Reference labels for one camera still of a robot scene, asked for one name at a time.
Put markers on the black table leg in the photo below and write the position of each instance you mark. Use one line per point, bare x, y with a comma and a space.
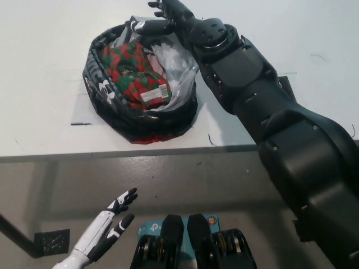
16, 238

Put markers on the black tape patch on table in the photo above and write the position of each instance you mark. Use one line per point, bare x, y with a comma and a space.
284, 87

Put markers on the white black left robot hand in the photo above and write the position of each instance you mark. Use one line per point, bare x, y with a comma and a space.
98, 229

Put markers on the black plastic shopping bag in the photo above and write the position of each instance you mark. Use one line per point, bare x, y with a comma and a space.
117, 123

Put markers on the red green patterned cloth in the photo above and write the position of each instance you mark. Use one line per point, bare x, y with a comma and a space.
123, 64

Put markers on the clear tape patch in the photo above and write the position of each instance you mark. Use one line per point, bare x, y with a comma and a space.
81, 112

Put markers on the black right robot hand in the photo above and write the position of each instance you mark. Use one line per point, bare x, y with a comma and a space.
174, 14

